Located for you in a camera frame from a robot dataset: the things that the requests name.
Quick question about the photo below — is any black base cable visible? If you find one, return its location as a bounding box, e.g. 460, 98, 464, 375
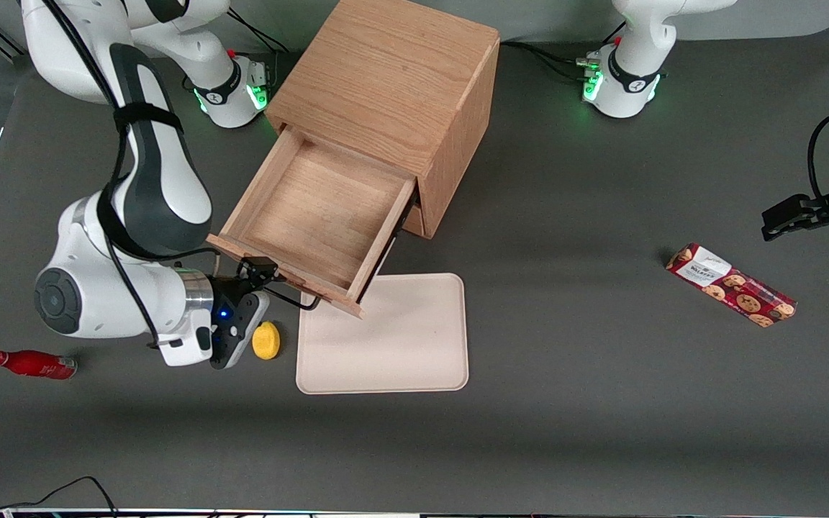
227, 7, 290, 55
499, 40, 602, 81

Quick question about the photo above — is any yellow lemon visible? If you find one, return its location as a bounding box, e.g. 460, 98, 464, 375
252, 322, 281, 360

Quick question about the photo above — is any red drink bottle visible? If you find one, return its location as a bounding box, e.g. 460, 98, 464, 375
0, 350, 78, 381

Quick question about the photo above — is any wooden drawer cabinet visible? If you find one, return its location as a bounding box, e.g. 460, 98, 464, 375
265, 0, 500, 240

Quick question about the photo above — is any dark grey table mat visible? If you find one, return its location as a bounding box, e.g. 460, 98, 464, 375
0, 25, 829, 513

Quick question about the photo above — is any beige rectangular tray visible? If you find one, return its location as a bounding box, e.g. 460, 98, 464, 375
296, 273, 470, 395

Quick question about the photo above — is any black cable along right arm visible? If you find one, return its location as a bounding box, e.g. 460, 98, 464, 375
39, 0, 163, 350

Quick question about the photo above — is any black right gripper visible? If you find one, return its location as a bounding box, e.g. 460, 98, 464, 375
209, 256, 279, 371

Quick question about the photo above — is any thin black table-edge cable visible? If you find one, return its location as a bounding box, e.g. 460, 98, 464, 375
0, 476, 120, 518

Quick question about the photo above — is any red cookie package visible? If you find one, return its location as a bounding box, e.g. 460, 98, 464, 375
665, 243, 798, 329

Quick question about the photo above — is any black metal drawer handle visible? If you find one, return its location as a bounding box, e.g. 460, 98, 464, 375
238, 255, 323, 312

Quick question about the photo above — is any wooden drawer with worn front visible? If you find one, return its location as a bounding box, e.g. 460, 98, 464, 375
206, 124, 419, 319

